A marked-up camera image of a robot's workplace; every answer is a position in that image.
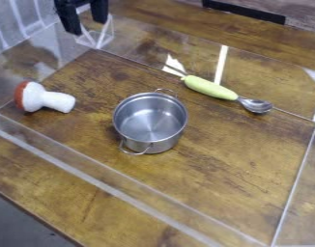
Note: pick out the red and white plush mushroom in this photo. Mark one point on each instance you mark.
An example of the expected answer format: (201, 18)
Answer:
(32, 97)

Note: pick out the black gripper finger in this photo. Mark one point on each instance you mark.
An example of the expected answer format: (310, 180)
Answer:
(99, 10)
(70, 19)

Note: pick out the black bar on table edge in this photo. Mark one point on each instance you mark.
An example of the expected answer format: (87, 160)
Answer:
(256, 14)

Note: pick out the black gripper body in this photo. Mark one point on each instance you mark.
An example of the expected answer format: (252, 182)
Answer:
(79, 3)

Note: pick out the silver metal pot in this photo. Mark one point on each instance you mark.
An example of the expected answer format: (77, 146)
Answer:
(150, 120)

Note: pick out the clear acrylic enclosure panel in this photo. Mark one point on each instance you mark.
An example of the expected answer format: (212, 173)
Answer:
(235, 186)

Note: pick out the green handled metal spoon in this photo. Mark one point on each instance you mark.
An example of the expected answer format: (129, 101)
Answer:
(201, 85)

